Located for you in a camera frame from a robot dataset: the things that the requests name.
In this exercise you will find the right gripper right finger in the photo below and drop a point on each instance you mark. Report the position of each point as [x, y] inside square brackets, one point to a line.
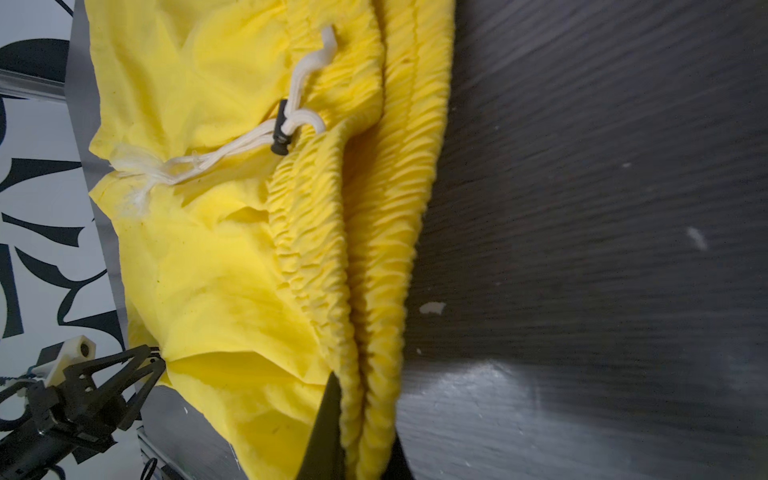
[397, 467]

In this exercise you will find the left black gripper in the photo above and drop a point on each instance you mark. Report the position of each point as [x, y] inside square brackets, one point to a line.
[78, 420]

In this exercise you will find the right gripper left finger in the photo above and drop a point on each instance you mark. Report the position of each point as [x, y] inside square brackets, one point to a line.
[324, 458]

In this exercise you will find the yellow shorts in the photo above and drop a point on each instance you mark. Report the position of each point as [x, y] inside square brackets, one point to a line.
[271, 165]

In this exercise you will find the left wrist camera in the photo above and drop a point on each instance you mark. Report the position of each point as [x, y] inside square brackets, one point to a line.
[54, 359]

